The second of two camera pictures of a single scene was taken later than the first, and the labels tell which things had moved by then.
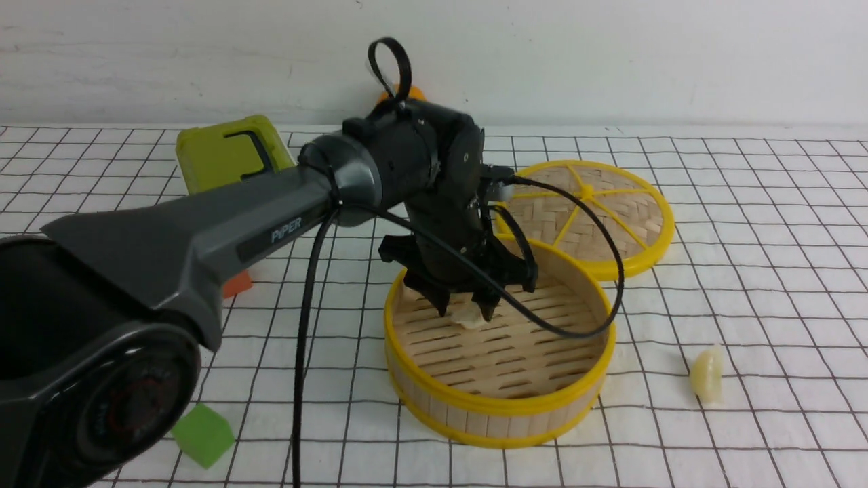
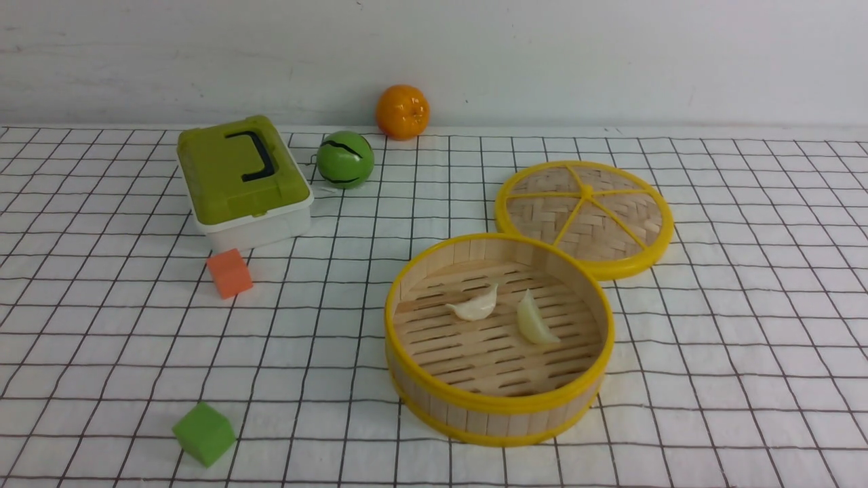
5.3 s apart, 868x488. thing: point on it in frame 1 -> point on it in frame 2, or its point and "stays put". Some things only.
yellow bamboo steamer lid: x=639 y=217 stays put
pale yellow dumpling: x=706 y=374 -> x=531 y=322
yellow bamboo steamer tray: x=513 y=380 stays put
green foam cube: x=205 y=434 stays put
